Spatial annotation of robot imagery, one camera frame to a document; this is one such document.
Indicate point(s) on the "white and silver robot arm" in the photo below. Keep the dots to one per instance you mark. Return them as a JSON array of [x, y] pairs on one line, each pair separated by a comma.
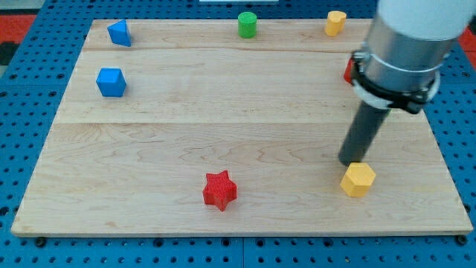
[[398, 65]]

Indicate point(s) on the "yellow hexagon block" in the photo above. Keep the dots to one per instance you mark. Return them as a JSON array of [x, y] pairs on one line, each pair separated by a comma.
[[358, 179]]

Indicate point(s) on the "blue cube block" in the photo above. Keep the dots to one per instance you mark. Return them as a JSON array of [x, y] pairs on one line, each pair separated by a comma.
[[111, 82]]

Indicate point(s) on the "green cylinder block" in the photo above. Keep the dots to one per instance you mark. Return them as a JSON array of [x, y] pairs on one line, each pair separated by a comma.
[[247, 25]]

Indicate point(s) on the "blue triangular prism block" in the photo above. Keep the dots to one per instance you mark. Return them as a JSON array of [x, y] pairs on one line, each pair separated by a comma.
[[119, 33]]

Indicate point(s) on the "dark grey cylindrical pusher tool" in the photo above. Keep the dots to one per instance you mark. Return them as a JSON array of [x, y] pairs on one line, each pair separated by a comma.
[[366, 124]]

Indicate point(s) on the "light wooden board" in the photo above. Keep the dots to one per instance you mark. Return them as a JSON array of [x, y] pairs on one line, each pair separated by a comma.
[[272, 110]]

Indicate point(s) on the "red star block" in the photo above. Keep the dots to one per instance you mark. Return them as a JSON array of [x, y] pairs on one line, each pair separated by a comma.
[[219, 190]]

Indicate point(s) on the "red cylinder block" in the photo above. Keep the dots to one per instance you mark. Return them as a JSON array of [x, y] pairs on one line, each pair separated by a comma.
[[347, 73]]

